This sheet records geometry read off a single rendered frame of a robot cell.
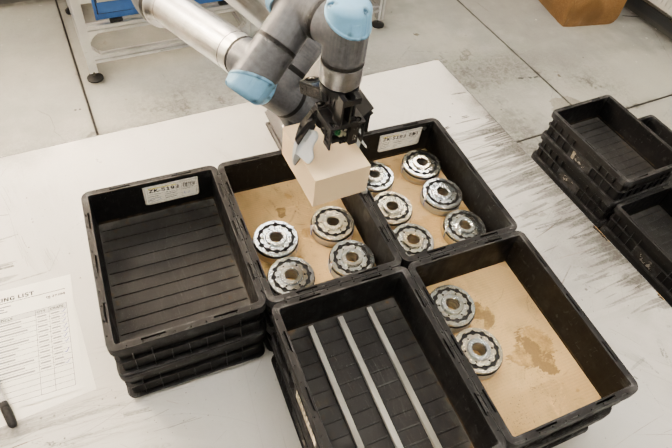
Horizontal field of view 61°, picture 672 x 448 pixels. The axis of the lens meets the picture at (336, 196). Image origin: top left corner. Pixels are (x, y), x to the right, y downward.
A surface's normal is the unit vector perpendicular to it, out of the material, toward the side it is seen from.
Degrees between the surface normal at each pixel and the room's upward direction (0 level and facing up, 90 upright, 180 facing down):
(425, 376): 0
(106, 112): 0
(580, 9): 90
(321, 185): 90
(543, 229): 0
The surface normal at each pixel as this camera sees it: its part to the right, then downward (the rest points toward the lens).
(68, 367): 0.10, -0.66
